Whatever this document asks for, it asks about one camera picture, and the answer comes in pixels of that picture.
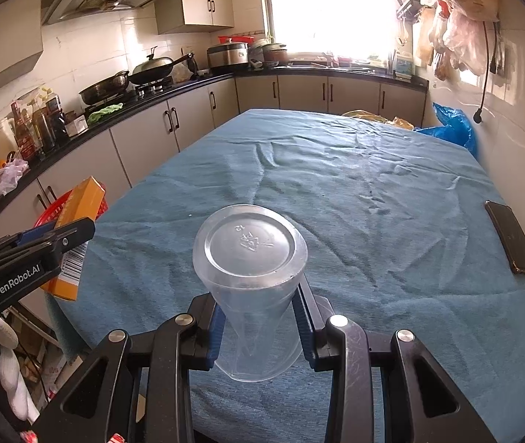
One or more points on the hanging plastic bags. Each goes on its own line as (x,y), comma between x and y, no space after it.
(459,35)

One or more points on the red plastic basket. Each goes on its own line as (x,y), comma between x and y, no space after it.
(51,213)

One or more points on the clear plastic cup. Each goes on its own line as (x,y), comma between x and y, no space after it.
(251,259)

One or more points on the black smartphone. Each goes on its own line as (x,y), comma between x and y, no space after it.
(510,232)

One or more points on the black wok with lid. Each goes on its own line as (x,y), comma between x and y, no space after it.
(154,69)

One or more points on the sauce bottles group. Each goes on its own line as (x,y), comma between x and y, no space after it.
(38,123)

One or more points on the black frying pan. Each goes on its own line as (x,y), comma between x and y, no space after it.
(112,86)

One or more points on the blue table cloth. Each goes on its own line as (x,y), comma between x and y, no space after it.
(397,231)

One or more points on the white electric kettle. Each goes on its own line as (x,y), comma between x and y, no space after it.
(8,145)

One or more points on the green cloth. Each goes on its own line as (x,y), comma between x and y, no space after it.
(99,114)

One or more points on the blue plastic bag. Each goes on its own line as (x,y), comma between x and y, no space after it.
(455,127)

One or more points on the yellow plastic bag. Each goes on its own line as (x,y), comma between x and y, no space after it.
(368,116)

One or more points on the upper wall cabinet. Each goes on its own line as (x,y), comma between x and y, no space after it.
(183,16)

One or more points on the lower kitchen cabinets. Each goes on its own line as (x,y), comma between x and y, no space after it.
(127,145)

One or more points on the yellow box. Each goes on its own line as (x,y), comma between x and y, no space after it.
(76,223)

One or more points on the white gloved left hand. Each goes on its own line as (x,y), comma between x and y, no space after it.
(12,384)

